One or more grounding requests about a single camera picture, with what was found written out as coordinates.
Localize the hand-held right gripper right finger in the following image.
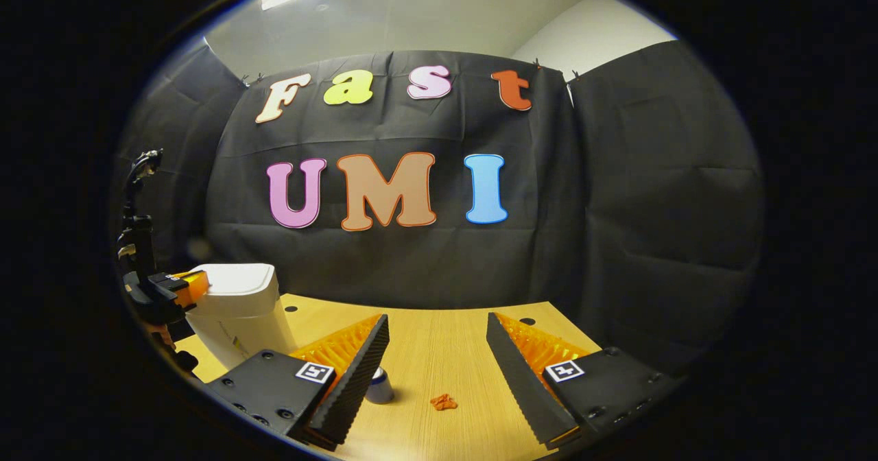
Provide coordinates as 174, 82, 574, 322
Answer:
486, 311, 687, 449

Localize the wooden desktop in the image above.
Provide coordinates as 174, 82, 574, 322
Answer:
175, 293, 604, 461

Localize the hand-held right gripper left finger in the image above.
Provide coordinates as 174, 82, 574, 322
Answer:
206, 313, 390, 452

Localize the black backdrop cloth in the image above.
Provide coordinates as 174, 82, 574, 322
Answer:
110, 39, 766, 379

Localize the white desktop garbage bin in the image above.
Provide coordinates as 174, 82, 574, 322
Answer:
184, 263, 299, 373

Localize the blue white pop can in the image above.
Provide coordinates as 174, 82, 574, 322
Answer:
364, 367, 395, 405

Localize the black tripod stand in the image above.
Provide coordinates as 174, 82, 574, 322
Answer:
117, 148, 164, 276

